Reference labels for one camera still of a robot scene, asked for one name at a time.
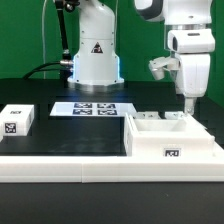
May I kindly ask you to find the white cabinet top block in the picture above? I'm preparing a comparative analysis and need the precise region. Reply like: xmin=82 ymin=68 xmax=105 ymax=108
xmin=0 ymin=104 xmax=35 ymax=136

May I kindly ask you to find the white L-shaped obstacle frame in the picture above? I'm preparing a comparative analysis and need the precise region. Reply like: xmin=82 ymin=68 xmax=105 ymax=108
xmin=0 ymin=142 xmax=224 ymax=183

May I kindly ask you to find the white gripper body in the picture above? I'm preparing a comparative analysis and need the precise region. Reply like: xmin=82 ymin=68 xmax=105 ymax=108
xmin=175 ymin=54 xmax=210 ymax=98

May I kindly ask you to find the white base marker plate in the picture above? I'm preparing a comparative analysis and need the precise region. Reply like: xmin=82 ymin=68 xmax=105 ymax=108
xmin=50 ymin=102 xmax=136 ymax=117

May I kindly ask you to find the white cabinet door panel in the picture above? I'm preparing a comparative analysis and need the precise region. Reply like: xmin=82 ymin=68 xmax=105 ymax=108
xmin=134 ymin=111 xmax=160 ymax=120
xmin=165 ymin=111 xmax=186 ymax=120

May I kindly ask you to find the black cable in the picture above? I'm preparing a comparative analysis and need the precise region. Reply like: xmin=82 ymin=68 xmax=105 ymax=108
xmin=22 ymin=61 xmax=69 ymax=80

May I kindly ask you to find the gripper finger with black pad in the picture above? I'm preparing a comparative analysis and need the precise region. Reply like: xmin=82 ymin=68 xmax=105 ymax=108
xmin=184 ymin=98 xmax=196 ymax=115

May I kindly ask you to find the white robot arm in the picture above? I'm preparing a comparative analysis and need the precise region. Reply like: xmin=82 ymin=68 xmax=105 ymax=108
xmin=68 ymin=0 xmax=215 ymax=114

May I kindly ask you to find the white cabinet body box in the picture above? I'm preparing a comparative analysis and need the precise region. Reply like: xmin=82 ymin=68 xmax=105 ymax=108
xmin=124 ymin=113 xmax=215 ymax=159

